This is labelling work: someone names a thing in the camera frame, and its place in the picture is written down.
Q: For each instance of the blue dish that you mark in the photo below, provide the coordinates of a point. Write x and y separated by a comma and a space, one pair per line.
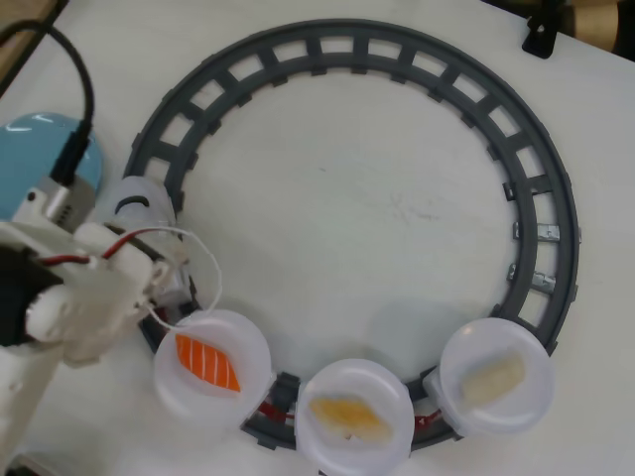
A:
30, 149

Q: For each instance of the small silver foil tape piece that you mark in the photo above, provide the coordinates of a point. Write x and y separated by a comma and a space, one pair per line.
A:
511, 273
515, 230

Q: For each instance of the yellow egg sushi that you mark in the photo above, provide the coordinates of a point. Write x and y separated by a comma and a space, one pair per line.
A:
352, 416

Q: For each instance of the cream white sushi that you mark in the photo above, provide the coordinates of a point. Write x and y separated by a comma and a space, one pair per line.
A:
491, 379

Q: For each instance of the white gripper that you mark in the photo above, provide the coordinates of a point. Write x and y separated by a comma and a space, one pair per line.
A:
158, 276

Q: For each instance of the black table clamp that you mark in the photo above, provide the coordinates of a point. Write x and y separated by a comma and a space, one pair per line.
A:
541, 42

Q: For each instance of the black clamp at corner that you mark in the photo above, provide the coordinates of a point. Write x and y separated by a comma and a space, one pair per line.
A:
605, 20

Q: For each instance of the white round train dish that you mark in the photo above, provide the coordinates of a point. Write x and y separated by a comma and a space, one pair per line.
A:
496, 337
248, 347
357, 379

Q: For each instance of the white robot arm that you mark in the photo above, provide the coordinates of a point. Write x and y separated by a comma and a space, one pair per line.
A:
20, 396

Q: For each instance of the white Shinkansen toy locomotive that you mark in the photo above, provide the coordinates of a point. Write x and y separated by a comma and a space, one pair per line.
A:
131, 193

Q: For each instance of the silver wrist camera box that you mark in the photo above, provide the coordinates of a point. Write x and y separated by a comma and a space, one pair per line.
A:
69, 203

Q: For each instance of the salmon sushi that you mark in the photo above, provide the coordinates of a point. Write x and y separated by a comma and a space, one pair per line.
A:
208, 362

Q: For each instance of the grey circular toy track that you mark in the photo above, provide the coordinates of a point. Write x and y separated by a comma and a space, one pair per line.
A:
313, 47

